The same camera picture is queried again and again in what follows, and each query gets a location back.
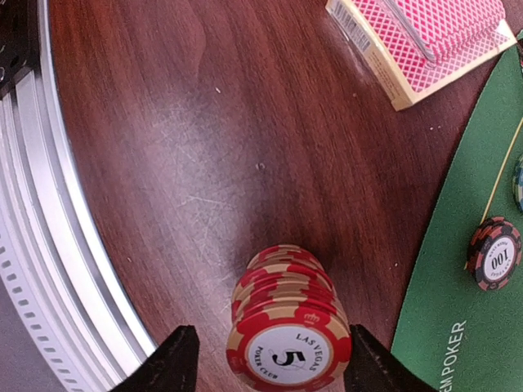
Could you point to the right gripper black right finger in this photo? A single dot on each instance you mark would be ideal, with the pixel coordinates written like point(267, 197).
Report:
point(373, 368)

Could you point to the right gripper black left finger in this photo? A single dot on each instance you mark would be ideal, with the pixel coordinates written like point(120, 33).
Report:
point(172, 367)

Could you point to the red orange chip stack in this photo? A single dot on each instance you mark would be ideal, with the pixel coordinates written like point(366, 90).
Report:
point(289, 330)

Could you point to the black red 100 chip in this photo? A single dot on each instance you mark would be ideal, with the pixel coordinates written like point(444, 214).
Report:
point(493, 253)

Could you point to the green 20 chip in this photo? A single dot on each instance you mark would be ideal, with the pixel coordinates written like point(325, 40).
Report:
point(517, 183)

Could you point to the red backed card deck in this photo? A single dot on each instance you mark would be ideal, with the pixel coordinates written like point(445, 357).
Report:
point(439, 29)

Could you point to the green round poker mat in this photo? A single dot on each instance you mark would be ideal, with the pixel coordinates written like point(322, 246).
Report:
point(451, 334)

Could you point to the card deck box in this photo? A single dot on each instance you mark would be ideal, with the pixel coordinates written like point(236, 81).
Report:
point(404, 74)

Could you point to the aluminium front rail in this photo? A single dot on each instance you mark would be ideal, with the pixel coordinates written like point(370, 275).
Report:
point(53, 263)

